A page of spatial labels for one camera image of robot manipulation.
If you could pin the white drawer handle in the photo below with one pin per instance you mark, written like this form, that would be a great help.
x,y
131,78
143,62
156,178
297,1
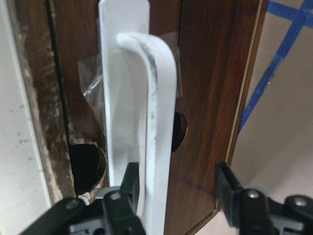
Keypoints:
x,y
140,85

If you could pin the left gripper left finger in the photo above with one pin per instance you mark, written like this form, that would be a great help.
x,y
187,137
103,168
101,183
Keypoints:
x,y
113,212

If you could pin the dark brown wooden drawer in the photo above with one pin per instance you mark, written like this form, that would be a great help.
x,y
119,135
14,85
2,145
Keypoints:
x,y
217,40

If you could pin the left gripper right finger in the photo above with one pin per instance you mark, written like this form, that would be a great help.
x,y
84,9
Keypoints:
x,y
253,213

